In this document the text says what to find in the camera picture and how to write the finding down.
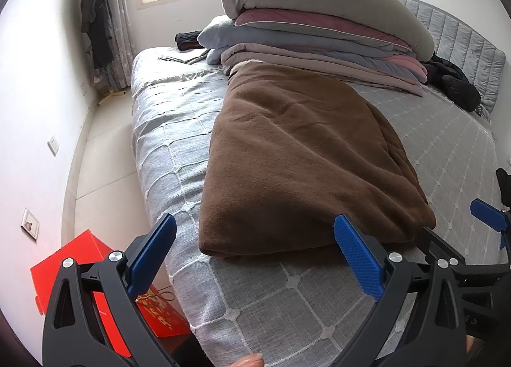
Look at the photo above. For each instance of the patterned curtain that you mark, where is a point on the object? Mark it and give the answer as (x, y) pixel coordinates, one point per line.
(117, 23)

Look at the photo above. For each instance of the blue-grey folded blanket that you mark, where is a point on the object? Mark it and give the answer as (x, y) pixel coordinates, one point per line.
(255, 37)

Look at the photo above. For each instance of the mauve folded blanket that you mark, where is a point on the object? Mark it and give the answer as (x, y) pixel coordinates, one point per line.
(303, 21)

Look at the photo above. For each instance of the dark hanging clothes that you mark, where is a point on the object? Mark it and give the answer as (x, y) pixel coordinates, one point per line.
(96, 19)

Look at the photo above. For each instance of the white wall socket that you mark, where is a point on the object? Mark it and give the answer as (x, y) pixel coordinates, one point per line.
(53, 145)
(30, 224)

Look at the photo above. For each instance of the pink folded blanket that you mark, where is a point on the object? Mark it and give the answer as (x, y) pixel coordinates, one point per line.
(407, 65)

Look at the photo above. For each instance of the grey quilted headboard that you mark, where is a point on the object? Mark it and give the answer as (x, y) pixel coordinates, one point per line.
(459, 35)

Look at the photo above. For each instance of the black puffer jacket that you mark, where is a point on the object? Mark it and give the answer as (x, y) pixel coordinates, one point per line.
(455, 85)

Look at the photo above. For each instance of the black knit cloth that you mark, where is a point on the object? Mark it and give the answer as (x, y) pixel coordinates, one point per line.
(189, 41)

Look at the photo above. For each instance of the yellow clothes stand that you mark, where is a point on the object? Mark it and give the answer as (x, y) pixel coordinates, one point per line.
(111, 94)

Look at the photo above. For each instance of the flat grey cloth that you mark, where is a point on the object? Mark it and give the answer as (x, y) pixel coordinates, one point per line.
(191, 59)

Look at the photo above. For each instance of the person's left hand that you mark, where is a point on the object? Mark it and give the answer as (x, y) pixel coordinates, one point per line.
(249, 361)

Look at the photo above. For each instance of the dark padded garment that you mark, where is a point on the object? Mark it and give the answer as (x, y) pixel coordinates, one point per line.
(505, 183)

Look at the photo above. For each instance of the brown coat with fur collar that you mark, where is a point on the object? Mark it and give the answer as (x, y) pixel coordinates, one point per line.
(299, 159)

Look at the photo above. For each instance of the bed with grey checked bedspread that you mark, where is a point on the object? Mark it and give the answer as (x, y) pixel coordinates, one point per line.
(279, 303)

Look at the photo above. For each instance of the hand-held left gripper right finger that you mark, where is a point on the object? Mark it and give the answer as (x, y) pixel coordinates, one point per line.
(359, 259)

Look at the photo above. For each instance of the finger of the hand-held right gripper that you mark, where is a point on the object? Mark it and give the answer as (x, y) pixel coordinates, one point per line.
(489, 215)
(433, 245)

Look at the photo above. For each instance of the red gift bag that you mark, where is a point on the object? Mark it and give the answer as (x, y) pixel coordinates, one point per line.
(163, 315)

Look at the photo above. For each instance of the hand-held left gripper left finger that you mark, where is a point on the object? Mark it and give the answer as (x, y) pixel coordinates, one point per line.
(153, 253)

